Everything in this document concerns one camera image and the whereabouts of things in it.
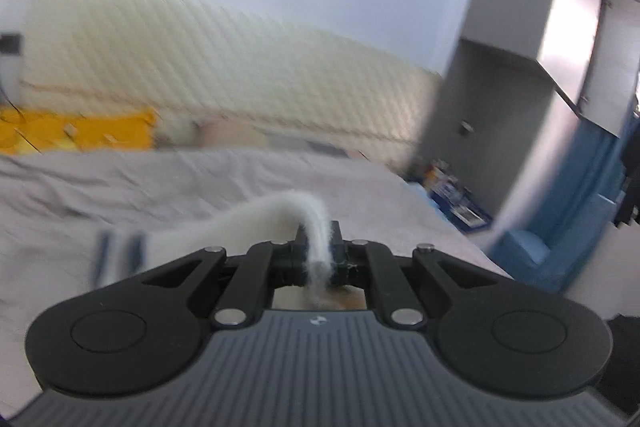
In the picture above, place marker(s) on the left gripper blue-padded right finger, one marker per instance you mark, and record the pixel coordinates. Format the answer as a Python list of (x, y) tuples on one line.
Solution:
[(390, 283)]

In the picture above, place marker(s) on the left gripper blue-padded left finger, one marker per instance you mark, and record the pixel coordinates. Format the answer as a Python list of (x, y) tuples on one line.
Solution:
[(251, 279)]

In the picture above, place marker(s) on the white fleece striped sweater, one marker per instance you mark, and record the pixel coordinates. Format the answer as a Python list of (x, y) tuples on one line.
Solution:
[(274, 218)]

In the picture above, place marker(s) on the blue storage tray with items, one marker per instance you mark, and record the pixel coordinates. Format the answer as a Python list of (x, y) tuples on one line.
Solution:
[(441, 189)]

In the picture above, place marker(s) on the blue curtain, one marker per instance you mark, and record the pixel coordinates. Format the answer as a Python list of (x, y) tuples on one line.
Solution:
[(549, 252)]

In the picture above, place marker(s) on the cream quilted mattress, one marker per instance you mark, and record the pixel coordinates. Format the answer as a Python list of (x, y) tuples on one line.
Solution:
[(191, 61)]

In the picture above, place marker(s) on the grey bed sheet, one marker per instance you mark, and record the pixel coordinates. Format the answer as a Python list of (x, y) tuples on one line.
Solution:
[(54, 207)]

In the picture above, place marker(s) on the grey wardrobe cabinet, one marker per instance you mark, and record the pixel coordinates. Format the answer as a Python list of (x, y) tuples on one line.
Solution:
[(516, 76)]

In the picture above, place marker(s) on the yellow cloth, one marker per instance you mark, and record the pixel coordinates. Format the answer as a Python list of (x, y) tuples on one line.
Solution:
[(25, 132)]

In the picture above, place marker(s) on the wall socket with charger cable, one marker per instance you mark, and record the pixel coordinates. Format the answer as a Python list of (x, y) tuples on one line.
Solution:
[(465, 128)]

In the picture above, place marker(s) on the black wall socket left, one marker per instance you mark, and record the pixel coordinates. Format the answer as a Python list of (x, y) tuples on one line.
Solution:
[(10, 44)]

